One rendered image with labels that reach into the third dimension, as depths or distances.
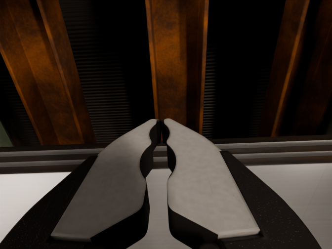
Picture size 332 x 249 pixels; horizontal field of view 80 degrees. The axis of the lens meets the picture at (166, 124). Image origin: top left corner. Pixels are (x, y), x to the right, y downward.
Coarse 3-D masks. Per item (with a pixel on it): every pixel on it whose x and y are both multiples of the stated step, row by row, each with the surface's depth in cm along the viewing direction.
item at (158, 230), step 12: (156, 168) 22; (168, 168) 22; (156, 180) 23; (156, 192) 24; (156, 204) 25; (156, 216) 26; (156, 228) 28; (168, 228) 28; (144, 240) 29; (156, 240) 29; (168, 240) 29
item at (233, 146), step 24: (72, 144) 25; (96, 144) 25; (216, 144) 23; (240, 144) 23; (264, 144) 23; (288, 144) 23; (312, 144) 23; (0, 168) 24; (24, 168) 23; (48, 168) 23; (72, 168) 23
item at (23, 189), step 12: (0, 180) 23; (12, 180) 23; (24, 180) 23; (36, 180) 23; (0, 192) 24; (12, 192) 24; (24, 192) 24; (36, 192) 24; (0, 204) 25; (12, 204) 25; (24, 204) 25; (0, 216) 27; (12, 216) 27
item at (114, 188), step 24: (120, 144) 10; (144, 144) 10; (96, 168) 8; (120, 168) 8; (144, 168) 10; (96, 192) 7; (120, 192) 7; (144, 192) 7; (72, 216) 7; (96, 216) 6; (120, 216) 6; (144, 216) 7; (72, 240) 6; (96, 240) 6; (120, 240) 7
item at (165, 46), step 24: (168, 0) 29; (192, 0) 29; (168, 24) 30; (192, 24) 30; (168, 48) 32; (192, 48) 32; (168, 72) 34; (192, 72) 34; (168, 96) 36; (192, 96) 36; (192, 120) 38
